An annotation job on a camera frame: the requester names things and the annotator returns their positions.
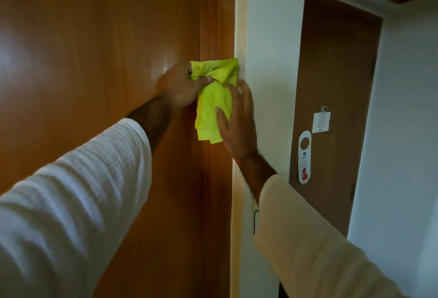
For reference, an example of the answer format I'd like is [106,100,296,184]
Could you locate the person's right hand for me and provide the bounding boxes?
[215,79,258,162]

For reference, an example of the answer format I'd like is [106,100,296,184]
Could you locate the person's left hand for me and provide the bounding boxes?
[156,62,214,115]

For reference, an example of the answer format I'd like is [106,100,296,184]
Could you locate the yellow cleaning cloth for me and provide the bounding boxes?
[190,58,240,145]

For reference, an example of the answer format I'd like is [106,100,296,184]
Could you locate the person's right forearm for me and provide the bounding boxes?
[234,150,408,298]

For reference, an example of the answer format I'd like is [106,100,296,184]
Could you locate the person's left forearm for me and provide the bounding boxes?
[0,95,173,298]

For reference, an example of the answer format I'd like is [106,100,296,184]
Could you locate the white door hanger sign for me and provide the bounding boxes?
[298,131,312,185]

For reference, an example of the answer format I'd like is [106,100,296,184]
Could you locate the white paper notice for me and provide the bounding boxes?
[312,112,331,134]

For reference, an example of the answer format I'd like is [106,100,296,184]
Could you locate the glossy wooden door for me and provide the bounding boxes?
[0,0,206,298]

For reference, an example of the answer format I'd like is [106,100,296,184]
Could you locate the dark brown room door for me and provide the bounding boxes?
[288,0,383,237]

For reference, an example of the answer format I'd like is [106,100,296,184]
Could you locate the wooden door frame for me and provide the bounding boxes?
[198,0,237,298]

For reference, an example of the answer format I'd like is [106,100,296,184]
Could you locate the white wall switch plate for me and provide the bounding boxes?
[253,200,261,236]

